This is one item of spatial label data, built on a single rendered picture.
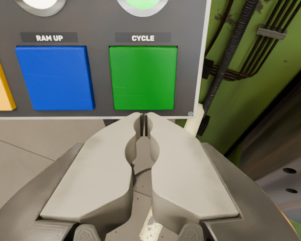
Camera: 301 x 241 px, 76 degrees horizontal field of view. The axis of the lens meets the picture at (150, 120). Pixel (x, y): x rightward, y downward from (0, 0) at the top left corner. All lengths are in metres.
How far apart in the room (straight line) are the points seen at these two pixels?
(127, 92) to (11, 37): 0.13
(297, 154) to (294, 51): 0.22
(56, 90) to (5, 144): 1.36
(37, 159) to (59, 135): 0.20
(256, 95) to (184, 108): 0.40
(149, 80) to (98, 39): 0.07
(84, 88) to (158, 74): 0.09
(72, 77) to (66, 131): 1.22
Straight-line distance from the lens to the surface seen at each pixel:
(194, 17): 0.23
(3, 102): 0.29
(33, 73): 0.26
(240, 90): 0.62
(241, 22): 0.48
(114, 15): 0.23
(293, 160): 0.49
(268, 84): 0.60
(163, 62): 0.22
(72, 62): 0.24
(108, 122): 0.54
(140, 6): 0.22
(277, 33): 0.49
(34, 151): 1.47
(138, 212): 1.19
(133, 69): 0.22
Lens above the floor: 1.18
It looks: 59 degrees down
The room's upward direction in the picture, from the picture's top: 1 degrees clockwise
